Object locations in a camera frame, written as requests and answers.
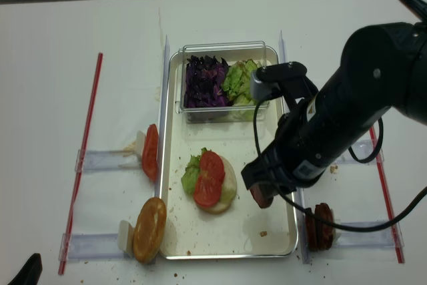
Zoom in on standing meat patty stack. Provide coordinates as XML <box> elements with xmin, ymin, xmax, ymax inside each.
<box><xmin>305</xmin><ymin>203</ymin><xmax>336</xmax><ymax>252</ymax></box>

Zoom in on clear plastic salad container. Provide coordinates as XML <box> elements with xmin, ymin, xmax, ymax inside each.
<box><xmin>177</xmin><ymin>41</ymin><xmax>277</xmax><ymax>123</ymax></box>

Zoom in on clear right long rail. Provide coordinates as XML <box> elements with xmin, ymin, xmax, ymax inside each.
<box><xmin>278</xmin><ymin>31</ymin><xmax>311</xmax><ymax>265</ymax></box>

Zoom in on clear lower right rail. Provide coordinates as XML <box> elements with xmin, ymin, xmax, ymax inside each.
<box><xmin>310</xmin><ymin>226</ymin><xmax>397</xmax><ymax>263</ymax></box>

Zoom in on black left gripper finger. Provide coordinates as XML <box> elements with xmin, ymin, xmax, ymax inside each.
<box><xmin>9</xmin><ymin>253</ymin><xmax>43</xmax><ymax>285</ymax></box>

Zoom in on red left guide rod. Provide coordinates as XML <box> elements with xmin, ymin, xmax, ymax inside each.
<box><xmin>58</xmin><ymin>53</ymin><xmax>103</xmax><ymax>276</ymax></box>

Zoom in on purple cabbage shreds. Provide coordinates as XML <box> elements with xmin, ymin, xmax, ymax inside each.
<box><xmin>183</xmin><ymin>55</ymin><xmax>232</xmax><ymax>108</ymax></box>

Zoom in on clear upper right rail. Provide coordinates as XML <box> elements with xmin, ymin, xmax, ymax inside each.
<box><xmin>333</xmin><ymin>139</ymin><xmax>384</xmax><ymax>165</ymax></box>

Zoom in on white lower right pusher block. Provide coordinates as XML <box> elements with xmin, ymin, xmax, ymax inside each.
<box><xmin>332</xmin><ymin>228</ymin><xmax>342</xmax><ymax>243</ymax></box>

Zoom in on standing tomato slice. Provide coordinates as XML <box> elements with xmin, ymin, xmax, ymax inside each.
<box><xmin>141</xmin><ymin>124</ymin><xmax>159</xmax><ymax>182</ymax></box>

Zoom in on round meat patty slice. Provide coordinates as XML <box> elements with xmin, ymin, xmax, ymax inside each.
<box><xmin>250</xmin><ymin>184</ymin><xmax>276</xmax><ymax>209</ymax></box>

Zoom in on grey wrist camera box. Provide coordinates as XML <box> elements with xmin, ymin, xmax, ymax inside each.
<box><xmin>249</xmin><ymin>61</ymin><xmax>308</xmax><ymax>106</ymax></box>

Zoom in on toasted bun half standing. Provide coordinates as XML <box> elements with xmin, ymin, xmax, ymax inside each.
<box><xmin>133</xmin><ymin>197</ymin><xmax>167</xmax><ymax>264</ymax></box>

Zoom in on white pusher block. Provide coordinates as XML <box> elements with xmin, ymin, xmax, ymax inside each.
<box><xmin>332</xmin><ymin>228</ymin><xmax>342</xmax><ymax>243</ymax></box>
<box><xmin>117</xmin><ymin>220</ymin><xmax>134</xmax><ymax>257</ymax></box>
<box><xmin>134</xmin><ymin>131</ymin><xmax>146</xmax><ymax>161</ymax></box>

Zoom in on black camera cable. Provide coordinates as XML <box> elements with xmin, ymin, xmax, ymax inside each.
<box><xmin>252</xmin><ymin>94</ymin><xmax>427</xmax><ymax>232</ymax></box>

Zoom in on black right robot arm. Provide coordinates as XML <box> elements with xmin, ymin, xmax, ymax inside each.
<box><xmin>242</xmin><ymin>0</ymin><xmax>426</xmax><ymax>198</ymax></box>

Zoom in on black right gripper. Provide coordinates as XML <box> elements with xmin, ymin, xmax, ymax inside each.
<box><xmin>242</xmin><ymin>96</ymin><xmax>350</xmax><ymax>195</ymax></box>

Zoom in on white lower left pusher block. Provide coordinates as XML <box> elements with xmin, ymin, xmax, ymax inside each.
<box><xmin>117</xmin><ymin>220</ymin><xmax>134</xmax><ymax>257</ymax></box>

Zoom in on clear lower left rail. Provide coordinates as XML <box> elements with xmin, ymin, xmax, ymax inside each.
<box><xmin>59</xmin><ymin>234</ymin><xmax>130</xmax><ymax>262</ymax></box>

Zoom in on bottom bun on tray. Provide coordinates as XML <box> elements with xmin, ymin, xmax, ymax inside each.
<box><xmin>197</xmin><ymin>156</ymin><xmax>237</xmax><ymax>214</ymax></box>

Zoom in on lettuce leaf on bun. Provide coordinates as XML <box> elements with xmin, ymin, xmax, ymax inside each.
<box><xmin>181</xmin><ymin>148</ymin><xmax>207</xmax><ymax>195</ymax></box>

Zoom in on clear upper left rail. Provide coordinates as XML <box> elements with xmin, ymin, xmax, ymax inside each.
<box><xmin>75</xmin><ymin>150</ymin><xmax>141</xmax><ymax>173</ymax></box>

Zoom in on white upper left pusher block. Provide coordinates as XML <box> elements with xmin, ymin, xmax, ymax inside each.
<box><xmin>134</xmin><ymin>131</ymin><xmax>146</xmax><ymax>161</ymax></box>

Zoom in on tomato slices on bun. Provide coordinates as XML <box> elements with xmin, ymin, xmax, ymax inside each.
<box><xmin>193</xmin><ymin>151</ymin><xmax>225</xmax><ymax>208</ymax></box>

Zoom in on red guide rod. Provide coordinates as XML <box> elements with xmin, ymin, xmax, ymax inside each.
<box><xmin>58</xmin><ymin>53</ymin><xmax>103</xmax><ymax>276</ymax></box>
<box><xmin>368</xmin><ymin>126</ymin><xmax>406</xmax><ymax>264</ymax></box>

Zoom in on white metal tray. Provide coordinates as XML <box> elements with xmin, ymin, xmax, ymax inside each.
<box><xmin>160</xmin><ymin>52</ymin><xmax>298</xmax><ymax>260</ymax></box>

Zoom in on red right guide rod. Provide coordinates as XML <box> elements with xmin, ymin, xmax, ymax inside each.
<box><xmin>368</xmin><ymin>126</ymin><xmax>406</xmax><ymax>264</ymax></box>

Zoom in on green lettuce in container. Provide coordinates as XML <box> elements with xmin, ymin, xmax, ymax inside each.
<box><xmin>222</xmin><ymin>59</ymin><xmax>262</xmax><ymax>105</ymax></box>

